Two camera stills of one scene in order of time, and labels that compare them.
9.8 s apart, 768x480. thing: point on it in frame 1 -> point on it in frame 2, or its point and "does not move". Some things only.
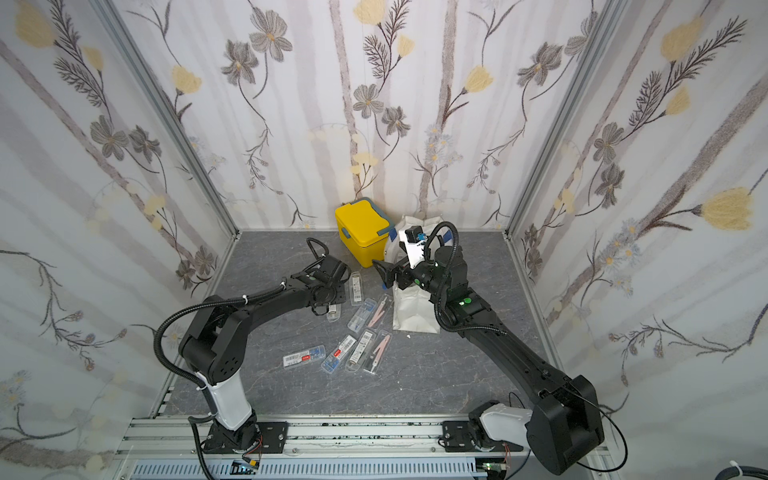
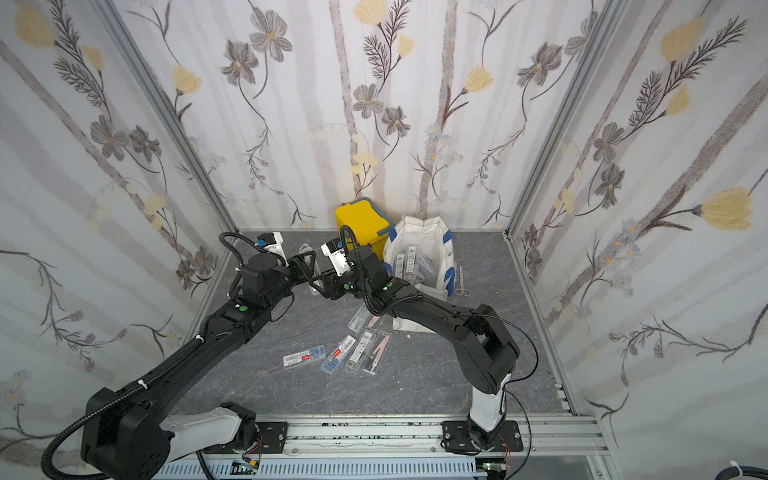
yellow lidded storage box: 363,228 does not move
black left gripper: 342,293 -> 300,269
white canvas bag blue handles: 413,309 does not move
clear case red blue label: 338,353 does not move
